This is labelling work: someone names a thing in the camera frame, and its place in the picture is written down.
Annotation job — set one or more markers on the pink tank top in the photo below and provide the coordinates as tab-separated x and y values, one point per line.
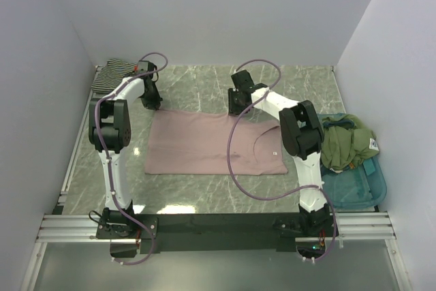
182	142

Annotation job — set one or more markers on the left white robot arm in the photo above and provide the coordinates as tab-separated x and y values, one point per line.
110	133

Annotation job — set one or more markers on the black base beam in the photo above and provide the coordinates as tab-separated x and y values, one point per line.
212	232

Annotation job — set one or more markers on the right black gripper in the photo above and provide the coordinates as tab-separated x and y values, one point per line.
231	108

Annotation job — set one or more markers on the green tank top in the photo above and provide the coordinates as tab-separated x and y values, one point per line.
348	142

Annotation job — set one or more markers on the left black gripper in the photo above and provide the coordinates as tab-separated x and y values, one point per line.
154	103

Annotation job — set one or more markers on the teal plastic bin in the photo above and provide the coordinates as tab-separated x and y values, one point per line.
361	188

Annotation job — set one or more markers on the aluminium rail frame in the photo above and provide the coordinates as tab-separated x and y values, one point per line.
67	256

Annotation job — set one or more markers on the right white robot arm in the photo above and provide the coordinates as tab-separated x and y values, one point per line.
302	137

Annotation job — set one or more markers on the striped folded tank top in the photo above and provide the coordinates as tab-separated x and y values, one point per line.
111	76

